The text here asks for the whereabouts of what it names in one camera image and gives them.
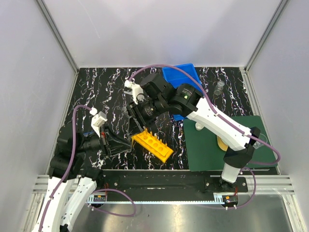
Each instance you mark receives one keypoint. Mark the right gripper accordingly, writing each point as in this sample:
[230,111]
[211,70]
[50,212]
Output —
[136,110]

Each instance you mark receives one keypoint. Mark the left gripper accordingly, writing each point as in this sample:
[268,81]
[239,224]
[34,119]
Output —
[105,144]

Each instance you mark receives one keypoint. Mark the yellow test tube rack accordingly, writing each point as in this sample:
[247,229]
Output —
[153,144]

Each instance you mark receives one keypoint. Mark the blue plastic compartment bin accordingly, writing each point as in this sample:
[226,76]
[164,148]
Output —
[176,78]

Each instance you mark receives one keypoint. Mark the clear round flask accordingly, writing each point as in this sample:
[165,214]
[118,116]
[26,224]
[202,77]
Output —
[123,109]

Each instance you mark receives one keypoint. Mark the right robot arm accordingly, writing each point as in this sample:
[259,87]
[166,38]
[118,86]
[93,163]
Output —
[190,103]

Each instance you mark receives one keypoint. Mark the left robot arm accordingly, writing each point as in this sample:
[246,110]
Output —
[70,183]

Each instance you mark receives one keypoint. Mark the white round cap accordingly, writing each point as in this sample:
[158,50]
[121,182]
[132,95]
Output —
[198,126]

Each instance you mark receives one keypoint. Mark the green mat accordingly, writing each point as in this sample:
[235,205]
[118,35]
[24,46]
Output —
[204,153]

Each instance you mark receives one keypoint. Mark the small clear vial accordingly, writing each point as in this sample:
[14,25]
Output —
[219,88]

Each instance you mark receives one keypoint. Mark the clear glass beaker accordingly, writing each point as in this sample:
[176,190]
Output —
[259,144]

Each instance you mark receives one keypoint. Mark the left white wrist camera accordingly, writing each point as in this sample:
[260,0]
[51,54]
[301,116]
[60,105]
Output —
[97,121]

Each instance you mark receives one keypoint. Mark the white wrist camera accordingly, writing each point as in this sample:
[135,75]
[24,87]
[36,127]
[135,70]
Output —
[97,121]
[135,91]

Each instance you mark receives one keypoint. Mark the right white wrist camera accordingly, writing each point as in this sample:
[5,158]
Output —
[135,91]

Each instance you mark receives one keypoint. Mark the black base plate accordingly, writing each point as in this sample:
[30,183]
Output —
[209,181]

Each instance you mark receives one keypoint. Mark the aluminium frame rail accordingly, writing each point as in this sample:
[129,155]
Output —
[56,33]

